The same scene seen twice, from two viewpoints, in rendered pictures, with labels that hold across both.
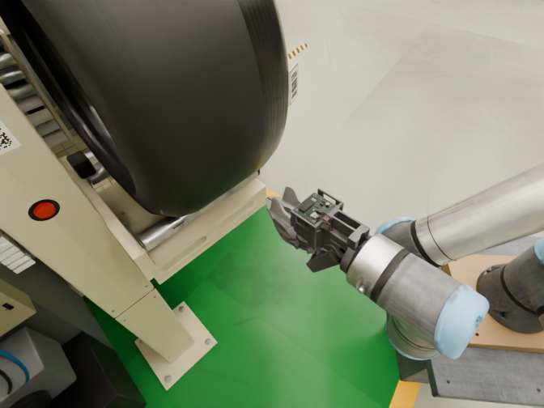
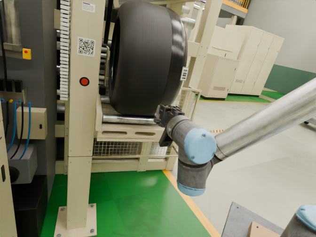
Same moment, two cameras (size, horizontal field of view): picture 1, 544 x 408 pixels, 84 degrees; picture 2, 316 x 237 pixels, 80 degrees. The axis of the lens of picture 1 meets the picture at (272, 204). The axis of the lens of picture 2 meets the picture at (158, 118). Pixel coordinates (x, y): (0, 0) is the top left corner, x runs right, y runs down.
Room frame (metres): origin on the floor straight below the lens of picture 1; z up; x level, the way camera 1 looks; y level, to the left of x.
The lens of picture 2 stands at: (-0.35, -0.29, 1.32)
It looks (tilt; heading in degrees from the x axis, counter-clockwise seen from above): 22 degrees down; 22
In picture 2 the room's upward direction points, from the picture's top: 13 degrees clockwise
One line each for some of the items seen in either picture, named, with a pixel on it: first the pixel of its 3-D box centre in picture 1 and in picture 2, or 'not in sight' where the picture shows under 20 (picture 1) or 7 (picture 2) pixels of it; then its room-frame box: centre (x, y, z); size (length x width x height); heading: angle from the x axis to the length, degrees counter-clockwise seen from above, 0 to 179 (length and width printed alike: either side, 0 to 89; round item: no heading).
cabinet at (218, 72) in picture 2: not in sight; (215, 77); (5.61, 0.55, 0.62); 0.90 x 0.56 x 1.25; 145
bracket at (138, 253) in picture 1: (105, 212); (98, 106); (0.43, 0.40, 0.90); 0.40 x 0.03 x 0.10; 45
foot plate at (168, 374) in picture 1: (175, 342); (76, 219); (0.36, 0.44, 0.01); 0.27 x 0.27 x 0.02; 45
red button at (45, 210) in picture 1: (44, 209); (84, 81); (0.32, 0.40, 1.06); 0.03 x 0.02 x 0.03; 135
